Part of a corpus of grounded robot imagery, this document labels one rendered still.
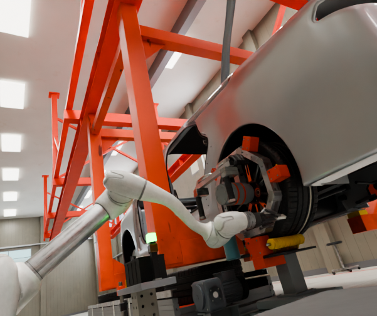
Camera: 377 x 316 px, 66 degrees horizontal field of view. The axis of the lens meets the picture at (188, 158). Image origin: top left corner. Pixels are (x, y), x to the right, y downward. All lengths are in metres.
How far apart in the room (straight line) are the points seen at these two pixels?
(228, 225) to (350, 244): 5.38
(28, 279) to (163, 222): 0.98
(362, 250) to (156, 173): 5.11
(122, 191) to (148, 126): 1.06
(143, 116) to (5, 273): 1.55
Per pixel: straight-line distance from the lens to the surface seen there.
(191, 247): 2.07
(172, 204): 1.38
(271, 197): 1.65
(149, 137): 2.25
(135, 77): 2.57
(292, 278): 1.88
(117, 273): 3.89
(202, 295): 1.86
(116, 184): 1.32
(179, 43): 3.14
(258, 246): 1.77
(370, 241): 6.49
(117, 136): 4.51
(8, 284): 1.16
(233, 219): 1.43
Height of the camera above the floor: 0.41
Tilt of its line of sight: 23 degrees up
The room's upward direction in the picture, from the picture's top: 12 degrees counter-clockwise
